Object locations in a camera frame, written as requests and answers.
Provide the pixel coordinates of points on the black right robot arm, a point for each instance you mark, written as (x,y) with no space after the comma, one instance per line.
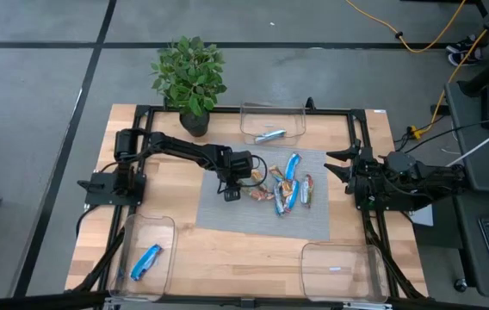
(421,181)

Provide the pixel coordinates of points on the black crossbeam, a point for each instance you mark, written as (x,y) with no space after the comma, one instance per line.
(33,301)

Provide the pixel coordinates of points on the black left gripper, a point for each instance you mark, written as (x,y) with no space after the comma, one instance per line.
(238,165)

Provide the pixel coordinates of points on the green plant in black pot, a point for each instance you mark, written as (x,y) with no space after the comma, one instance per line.
(188,77)

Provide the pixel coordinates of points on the person's foot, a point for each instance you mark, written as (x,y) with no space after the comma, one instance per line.
(462,44)
(464,58)

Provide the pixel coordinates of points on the dark grey desk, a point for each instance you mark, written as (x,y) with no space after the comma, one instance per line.
(485,181)

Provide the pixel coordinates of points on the white paper sheet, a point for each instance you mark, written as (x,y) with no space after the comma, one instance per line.
(423,217)

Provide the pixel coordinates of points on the black caster wheel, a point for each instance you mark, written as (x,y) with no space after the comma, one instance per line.
(460,285)

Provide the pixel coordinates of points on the blue orange Chewy granola bar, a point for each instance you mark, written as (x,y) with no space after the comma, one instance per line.
(256,175)

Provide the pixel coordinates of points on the black power strip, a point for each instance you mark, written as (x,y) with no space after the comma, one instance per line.
(439,109)

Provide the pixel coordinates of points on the grey woven placemat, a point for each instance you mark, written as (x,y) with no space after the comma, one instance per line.
(236,219)

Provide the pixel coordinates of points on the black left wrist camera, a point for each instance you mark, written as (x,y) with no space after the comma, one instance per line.
(232,194)

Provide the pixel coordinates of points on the clear plastic bin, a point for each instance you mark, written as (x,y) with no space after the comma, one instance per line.
(356,258)
(249,118)
(158,228)

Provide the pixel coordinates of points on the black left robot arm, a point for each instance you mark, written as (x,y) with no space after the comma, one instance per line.
(175,146)

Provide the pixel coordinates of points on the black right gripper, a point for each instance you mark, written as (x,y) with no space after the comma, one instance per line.
(367,181)

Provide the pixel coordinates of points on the yellow power plug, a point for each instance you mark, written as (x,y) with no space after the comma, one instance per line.
(416,132)

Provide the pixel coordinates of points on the black aluminium table frame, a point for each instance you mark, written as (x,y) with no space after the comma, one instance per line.
(227,109)

